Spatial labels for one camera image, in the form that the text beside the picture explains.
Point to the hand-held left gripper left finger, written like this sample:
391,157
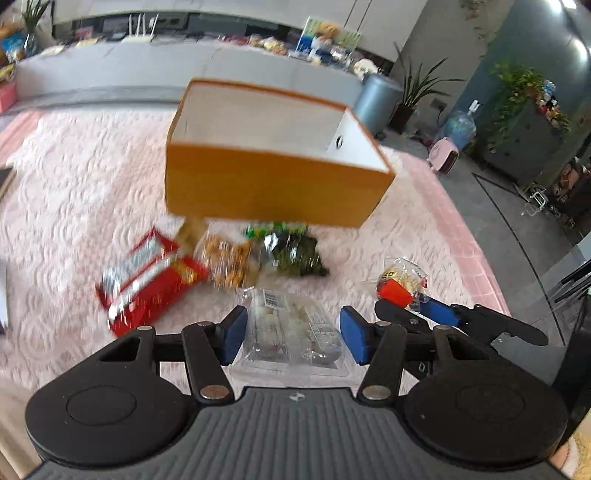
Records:
233,334

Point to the group of small bottles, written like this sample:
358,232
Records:
551,104

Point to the large red snack packet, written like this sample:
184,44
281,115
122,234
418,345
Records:
147,295

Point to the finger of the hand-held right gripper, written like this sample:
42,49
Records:
443,311
397,314

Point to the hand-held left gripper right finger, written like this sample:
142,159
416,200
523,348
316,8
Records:
355,334

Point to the white lace tablecloth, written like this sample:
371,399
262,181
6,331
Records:
92,184

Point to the white marble television cabinet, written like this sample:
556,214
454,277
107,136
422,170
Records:
138,69

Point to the pink space heater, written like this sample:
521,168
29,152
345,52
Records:
443,154

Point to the grey metal trash can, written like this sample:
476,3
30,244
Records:
376,104

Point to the hanging vine plant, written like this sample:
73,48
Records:
480,14

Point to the pile of packaged snacks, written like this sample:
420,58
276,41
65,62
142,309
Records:
270,44

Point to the green ivy plant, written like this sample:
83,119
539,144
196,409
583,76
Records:
517,83

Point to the blue water jug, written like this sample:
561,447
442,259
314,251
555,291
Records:
461,127

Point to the leafy plant in glass vase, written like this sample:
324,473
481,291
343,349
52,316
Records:
32,14

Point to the orange cardboard box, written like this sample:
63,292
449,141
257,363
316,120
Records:
268,189

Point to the clear tray of white candies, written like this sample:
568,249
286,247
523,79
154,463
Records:
288,332

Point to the grey sideboard cabinet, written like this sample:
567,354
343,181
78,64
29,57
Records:
526,138

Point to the orange noodle snack packet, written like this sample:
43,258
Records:
397,288

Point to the white router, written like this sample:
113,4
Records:
138,38

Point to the white step stool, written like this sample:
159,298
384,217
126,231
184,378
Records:
539,198

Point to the brown teddy bear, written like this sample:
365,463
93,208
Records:
327,31

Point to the gold nut snack packet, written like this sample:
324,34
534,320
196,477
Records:
224,258

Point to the dark green snack packet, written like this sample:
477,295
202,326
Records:
295,256

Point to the green picture board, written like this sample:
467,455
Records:
351,39

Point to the blue packet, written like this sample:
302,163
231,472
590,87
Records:
11,46

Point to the black notebook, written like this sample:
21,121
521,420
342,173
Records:
4,182

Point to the pink box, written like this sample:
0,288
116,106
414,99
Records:
7,97

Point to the tall potted plant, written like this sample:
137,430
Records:
415,87

